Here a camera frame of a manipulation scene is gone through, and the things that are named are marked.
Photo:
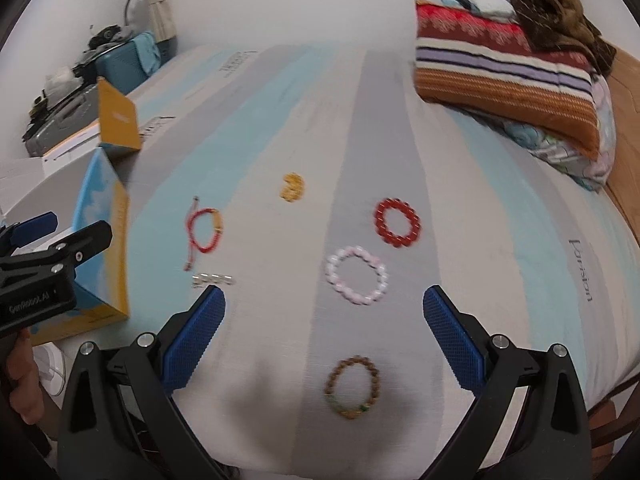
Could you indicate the brown blanket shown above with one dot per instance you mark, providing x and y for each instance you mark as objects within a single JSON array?
[{"x": 561, "y": 25}]

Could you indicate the striped red brown pillow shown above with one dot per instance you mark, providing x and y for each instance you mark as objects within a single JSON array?
[{"x": 479, "y": 64}]

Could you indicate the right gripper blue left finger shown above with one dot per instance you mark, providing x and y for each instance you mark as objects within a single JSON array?
[{"x": 186, "y": 336}]

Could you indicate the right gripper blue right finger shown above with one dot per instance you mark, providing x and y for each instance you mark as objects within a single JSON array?
[{"x": 460, "y": 337}]

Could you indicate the small light blue pillow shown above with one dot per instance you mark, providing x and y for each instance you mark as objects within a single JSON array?
[{"x": 493, "y": 9}]

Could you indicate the dark clutter on suitcase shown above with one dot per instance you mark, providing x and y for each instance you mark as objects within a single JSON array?
[{"x": 108, "y": 38}]

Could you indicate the white crumpled bag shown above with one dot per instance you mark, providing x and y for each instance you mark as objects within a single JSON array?
[{"x": 62, "y": 80}]

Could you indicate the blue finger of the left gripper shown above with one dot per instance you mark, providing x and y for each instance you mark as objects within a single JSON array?
[{"x": 28, "y": 231}]

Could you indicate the person left hand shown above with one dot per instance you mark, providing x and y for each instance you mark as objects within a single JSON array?
[{"x": 26, "y": 396}]

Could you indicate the red cord bracelet gold charm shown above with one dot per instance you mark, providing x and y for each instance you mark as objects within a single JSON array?
[{"x": 204, "y": 228}]

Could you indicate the teal suitcase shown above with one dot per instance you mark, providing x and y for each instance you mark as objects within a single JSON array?
[{"x": 128, "y": 65}]

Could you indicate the open blue yellow cardboard box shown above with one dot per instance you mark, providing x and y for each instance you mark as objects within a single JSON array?
[{"x": 81, "y": 186}]

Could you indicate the grey suitcase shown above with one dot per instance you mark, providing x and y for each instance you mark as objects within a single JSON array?
[{"x": 51, "y": 127}]

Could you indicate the floral pastel pillow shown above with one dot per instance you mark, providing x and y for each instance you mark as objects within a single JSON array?
[{"x": 560, "y": 154}]

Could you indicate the wooden headboard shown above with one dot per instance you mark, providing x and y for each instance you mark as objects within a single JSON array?
[{"x": 623, "y": 185}]

